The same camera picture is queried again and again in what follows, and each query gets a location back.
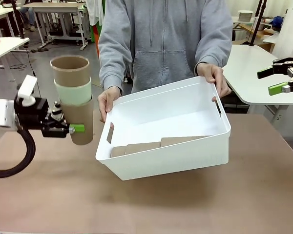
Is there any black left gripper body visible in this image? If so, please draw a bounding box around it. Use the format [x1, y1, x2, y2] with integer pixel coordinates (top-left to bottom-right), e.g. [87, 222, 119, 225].
[13, 97, 52, 131]

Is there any pale green plastic cup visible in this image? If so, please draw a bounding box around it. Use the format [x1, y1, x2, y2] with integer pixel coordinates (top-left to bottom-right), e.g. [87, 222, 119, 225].
[54, 77, 93, 107]

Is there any white plastic basket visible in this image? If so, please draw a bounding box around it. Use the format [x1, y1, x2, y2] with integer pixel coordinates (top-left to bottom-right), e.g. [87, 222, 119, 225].
[95, 76, 232, 181]

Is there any person's right forearm grey sleeve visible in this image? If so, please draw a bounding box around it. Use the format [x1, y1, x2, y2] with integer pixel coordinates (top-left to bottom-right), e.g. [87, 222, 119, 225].
[98, 46, 135, 92]

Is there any person's left forearm grey sleeve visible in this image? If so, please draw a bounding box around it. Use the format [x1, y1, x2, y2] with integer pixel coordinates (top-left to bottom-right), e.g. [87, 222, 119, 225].
[194, 29, 234, 70]

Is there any person's left hand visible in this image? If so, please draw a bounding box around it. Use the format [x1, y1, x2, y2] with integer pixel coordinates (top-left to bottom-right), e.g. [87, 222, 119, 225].
[196, 62, 232, 98]

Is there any person's right hand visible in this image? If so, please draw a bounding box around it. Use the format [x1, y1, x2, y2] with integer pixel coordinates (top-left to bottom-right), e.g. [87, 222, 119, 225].
[97, 86, 124, 124]

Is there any white rounded-corner table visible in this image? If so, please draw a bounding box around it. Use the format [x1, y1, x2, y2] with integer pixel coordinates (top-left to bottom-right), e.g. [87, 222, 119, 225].
[222, 43, 293, 125]

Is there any black tripod stand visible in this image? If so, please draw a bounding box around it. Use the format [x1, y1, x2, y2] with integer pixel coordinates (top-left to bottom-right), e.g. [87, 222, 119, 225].
[10, 0, 30, 40]
[248, 0, 267, 47]

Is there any blue cloth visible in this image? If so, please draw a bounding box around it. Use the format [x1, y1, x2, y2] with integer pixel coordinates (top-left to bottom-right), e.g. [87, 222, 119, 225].
[269, 16, 285, 28]

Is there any white table with clutter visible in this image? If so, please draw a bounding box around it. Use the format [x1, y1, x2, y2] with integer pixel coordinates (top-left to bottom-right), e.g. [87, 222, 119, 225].
[231, 16, 286, 34]

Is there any white round container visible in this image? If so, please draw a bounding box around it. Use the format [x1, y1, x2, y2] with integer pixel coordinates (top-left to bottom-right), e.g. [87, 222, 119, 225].
[238, 9, 254, 22]

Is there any dark floor power strip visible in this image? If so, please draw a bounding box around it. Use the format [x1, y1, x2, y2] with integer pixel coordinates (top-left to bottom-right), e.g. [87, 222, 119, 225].
[30, 45, 49, 53]

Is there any white side table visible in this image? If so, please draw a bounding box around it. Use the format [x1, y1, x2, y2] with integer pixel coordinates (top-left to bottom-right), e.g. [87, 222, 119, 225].
[0, 36, 30, 69]

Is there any green orange panel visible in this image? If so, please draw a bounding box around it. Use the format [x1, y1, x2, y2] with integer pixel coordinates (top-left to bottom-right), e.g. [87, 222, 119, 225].
[91, 24, 103, 54]

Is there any seated person in jeans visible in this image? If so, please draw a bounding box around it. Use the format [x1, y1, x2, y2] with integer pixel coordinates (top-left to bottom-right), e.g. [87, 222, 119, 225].
[19, 0, 38, 32]

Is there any person's torso grey hoodie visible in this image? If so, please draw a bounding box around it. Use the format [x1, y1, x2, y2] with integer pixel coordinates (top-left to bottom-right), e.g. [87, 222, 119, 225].
[97, 0, 234, 95]

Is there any white desk with metal legs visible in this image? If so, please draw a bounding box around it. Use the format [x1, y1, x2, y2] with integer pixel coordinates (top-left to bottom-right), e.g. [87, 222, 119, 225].
[23, 1, 87, 51]

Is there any white hanging garment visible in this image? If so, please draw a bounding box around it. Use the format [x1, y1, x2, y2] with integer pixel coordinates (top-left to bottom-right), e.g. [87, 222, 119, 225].
[88, 0, 105, 27]

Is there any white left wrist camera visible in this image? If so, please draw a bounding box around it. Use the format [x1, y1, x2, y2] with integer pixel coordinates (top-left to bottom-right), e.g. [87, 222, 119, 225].
[16, 75, 38, 107]

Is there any black left arm cable sleeve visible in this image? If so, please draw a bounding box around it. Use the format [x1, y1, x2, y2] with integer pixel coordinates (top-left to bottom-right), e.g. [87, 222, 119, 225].
[0, 128, 37, 178]

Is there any black floor cable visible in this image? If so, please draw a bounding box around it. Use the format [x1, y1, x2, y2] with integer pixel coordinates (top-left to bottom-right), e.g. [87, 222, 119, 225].
[8, 45, 43, 78]

